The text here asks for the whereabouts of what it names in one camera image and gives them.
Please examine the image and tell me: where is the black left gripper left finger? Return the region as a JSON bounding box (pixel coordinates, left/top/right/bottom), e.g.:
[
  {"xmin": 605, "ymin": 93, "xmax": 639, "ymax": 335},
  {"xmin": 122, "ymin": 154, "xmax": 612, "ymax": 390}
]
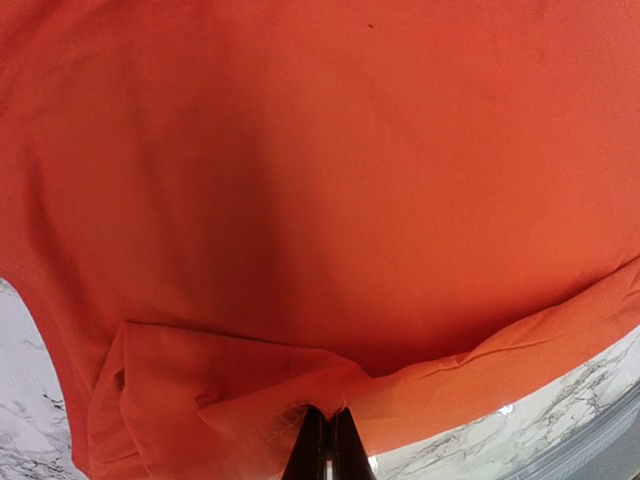
[{"xmin": 282, "ymin": 406, "xmax": 329, "ymax": 480}]

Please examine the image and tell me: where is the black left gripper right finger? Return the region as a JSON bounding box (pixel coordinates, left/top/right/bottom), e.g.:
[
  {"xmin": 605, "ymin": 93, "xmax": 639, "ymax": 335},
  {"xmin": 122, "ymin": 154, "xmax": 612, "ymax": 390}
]
[{"xmin": 330, "ymin": 408, "xmax": 374, "ymax": 480}]

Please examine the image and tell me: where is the orange garment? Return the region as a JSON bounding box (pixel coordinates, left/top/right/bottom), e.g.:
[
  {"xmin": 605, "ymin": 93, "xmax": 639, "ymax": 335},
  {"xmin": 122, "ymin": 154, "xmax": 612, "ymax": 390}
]
[{"xmin": 1, "ymin": 1, "xmax": 639, "ymax": 479}]

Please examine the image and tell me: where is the aluminium front frame rail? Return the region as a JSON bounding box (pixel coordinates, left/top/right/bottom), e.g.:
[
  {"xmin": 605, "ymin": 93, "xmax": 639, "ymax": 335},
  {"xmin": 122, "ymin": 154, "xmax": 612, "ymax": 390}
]
[{"xmin": 502, "ymin": 385, "xmax": 639, "ymax": 480}]

